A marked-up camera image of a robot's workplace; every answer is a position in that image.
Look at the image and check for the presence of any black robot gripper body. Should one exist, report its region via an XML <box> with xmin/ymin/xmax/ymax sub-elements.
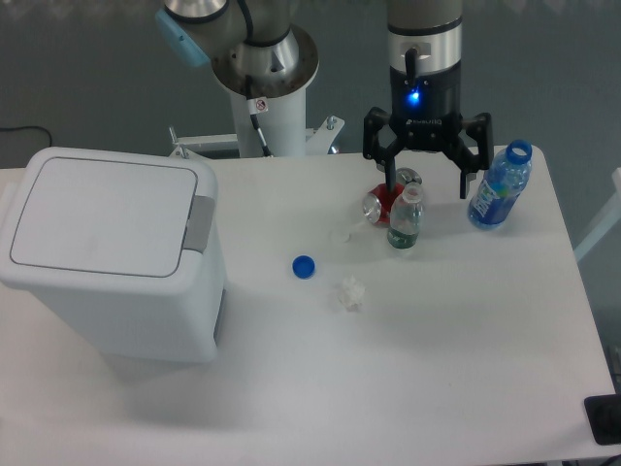
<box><xmin>387</xmin><ymin>64</ymin><xmax>464</xmax><ymax>153</ymax></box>

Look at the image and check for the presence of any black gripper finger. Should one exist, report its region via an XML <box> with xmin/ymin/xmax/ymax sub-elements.
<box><xmin>363</xmin><ymin>107</ymin><xmax>405</xmax><ymax>193</ymax></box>
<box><xmin>441</xmin><ymin>112</ymin><xmax>495</xmax><ymax>200</ymax></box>

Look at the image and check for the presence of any white lidded trash can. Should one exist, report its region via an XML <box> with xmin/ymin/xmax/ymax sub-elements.
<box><xmin>1</xmin><ymin>148</ymin><xmax>226</xmax><ymax>363</ymax></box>

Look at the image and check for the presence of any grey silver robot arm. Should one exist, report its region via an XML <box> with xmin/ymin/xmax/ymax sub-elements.
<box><xmin>156</xmin><ymin>1</ymin><xmax>493</xmax><ymax>194</ymax></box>

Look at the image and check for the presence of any crushed red soda can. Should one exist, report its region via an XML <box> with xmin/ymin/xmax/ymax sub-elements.
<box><xmin>362</xmin><ymin>167</ymin><xmax>422</xmax><ymax>226</ymax></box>

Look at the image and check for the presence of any blue plastic drink bottle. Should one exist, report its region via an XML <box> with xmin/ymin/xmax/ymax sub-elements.
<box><xmin>468</xmin><ymin>140</ymin><xmax>533</xmax><ymax>230</ymax></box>

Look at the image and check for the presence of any clear green-label water bottle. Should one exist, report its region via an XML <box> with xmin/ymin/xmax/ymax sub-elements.
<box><xmin>387</xmin><ymin>182</ymin><xmax>424</xmax><ymax>250</ymax></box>

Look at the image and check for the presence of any white furniture at right edge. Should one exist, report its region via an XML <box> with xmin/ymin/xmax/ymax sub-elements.
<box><xmin>573</xmin><ymin>168</ymin><xmax>620</xmax><ymax>263</ymax></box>

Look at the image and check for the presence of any blue bottle cap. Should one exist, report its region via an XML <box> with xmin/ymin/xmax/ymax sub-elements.
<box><xmin>291</xmin><ymin>254</ymin><xmax>316</xmax><ymax>280</ymax></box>

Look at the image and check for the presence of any crumpled white paper ball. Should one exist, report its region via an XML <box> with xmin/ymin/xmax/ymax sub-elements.
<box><xmin>338</xmin><ymin>276</ymin><xmax>366</xmax><ymax>312</ymax></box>

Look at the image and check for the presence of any black device at table edge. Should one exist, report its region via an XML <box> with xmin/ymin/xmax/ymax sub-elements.
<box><xmin>584</xmin><ymin>394</ymin><xmax>620</xmax><ymax>446</ymax></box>

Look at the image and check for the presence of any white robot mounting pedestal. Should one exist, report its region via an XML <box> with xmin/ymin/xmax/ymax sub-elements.
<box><xmin>167</xmin><ymin>23</ymin><xmax>346</xmax><ymax>159</ymax></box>

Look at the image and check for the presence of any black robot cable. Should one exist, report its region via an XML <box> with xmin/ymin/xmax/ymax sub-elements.
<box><xmin>236</xmin><ymin>0</ymin><xmax>272</xmax><ymax>157</ymax></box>

